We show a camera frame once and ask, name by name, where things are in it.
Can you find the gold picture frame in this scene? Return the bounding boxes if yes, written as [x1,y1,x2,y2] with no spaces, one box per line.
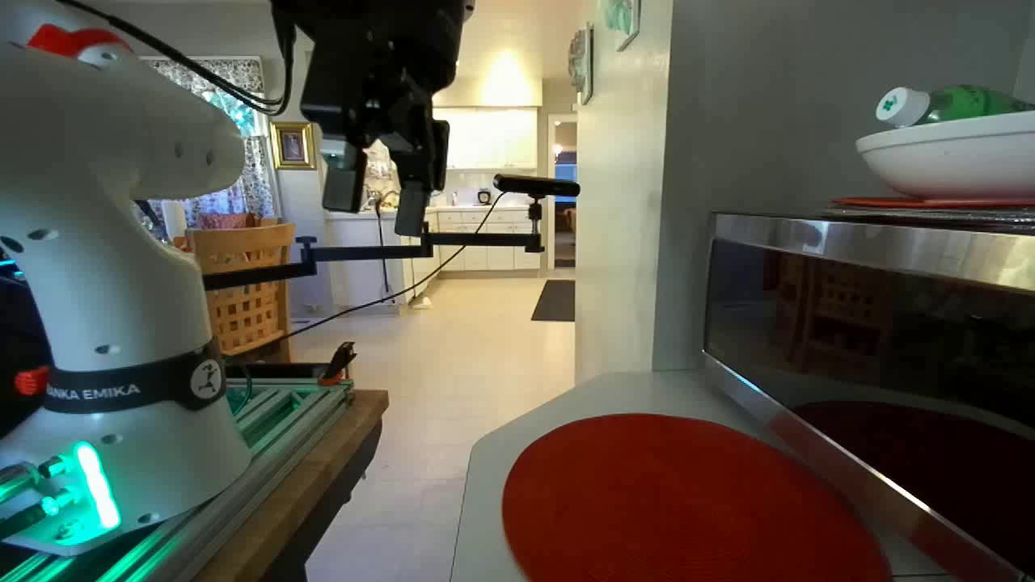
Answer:
[268,119,320,175]

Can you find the black camera on boom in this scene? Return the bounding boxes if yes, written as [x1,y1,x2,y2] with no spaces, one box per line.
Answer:
[493,171,586,205]

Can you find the red mat under plate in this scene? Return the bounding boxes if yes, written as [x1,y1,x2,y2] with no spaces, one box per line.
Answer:
[829,190,1035,212]

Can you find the white lower kitchen cabinets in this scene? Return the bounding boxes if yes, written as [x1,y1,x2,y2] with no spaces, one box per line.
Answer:
[320,199,551,315]

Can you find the aluminium rail base frame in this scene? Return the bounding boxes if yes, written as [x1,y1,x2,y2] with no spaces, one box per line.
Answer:
[0,373,361,582]

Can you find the black clamp orange tips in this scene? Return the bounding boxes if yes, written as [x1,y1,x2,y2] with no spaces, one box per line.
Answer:
[320,340,362,392]

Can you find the white bowl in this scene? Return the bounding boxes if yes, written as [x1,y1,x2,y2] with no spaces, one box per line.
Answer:
[853,110,1035,199]

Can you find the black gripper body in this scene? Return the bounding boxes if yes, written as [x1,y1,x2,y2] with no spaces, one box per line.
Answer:
[268,0,479,144]

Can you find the stainless steel microwave oven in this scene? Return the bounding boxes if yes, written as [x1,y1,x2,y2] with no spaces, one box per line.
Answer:
[699,207,1035,582]

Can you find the thin black camera cable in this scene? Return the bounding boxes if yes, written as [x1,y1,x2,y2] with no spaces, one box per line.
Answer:
[281,190,508,340]

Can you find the dark floor mat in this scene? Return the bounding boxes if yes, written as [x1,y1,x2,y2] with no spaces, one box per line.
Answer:
[527,278,580,326]

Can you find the green plastic bottle white cap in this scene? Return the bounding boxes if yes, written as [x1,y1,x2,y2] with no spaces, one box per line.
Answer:
[875,81,1035,130]

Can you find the patterned window curtain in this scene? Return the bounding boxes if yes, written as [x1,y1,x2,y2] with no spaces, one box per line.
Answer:
[150,54,284,235]

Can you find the large round red placemat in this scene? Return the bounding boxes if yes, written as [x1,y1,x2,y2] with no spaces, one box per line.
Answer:
[497,411,895,582]

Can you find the green wall picture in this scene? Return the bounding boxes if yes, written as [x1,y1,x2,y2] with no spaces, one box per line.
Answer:
[598,0,647,54]

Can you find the wooden table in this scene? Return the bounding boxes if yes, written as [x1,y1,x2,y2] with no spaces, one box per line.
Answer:
[192,387,392,582]

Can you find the round wall decoration plate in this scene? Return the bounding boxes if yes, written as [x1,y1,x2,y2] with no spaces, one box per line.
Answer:
[565,22,598,110]

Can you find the wicker laundry basket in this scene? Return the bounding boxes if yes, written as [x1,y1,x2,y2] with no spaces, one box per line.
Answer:
[186,219,299,360]

